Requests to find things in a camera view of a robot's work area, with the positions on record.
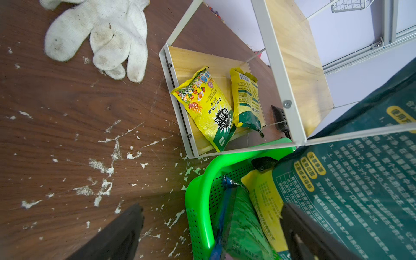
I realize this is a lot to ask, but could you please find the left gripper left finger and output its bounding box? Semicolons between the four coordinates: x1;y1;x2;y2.
67;203;144;260

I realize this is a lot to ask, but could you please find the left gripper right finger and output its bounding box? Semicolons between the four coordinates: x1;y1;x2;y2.
281;203;360;260

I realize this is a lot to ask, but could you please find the blue green soil bag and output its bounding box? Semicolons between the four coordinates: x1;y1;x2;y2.
209;175;279;260

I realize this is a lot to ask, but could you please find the dark green fertilizer bag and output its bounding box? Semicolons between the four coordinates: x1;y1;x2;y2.
241;58;416;260

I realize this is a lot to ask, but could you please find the yellow green fertilizer packet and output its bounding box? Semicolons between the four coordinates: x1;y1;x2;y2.
230;67;264;138

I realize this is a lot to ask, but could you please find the yellow flower fertilizer packet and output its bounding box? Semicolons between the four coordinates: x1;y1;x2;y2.
171;67;236;152

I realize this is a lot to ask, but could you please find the white metal wooden shelf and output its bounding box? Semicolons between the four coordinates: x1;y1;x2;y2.
159;1;416;146

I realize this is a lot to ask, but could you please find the green plastic basket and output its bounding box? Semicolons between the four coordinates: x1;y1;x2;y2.
185;138;295;260

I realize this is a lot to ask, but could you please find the white work glove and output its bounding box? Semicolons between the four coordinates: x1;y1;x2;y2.
44;0;150;83

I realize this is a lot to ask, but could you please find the long white wire wall basket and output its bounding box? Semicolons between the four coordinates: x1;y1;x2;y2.
331;0;374;13

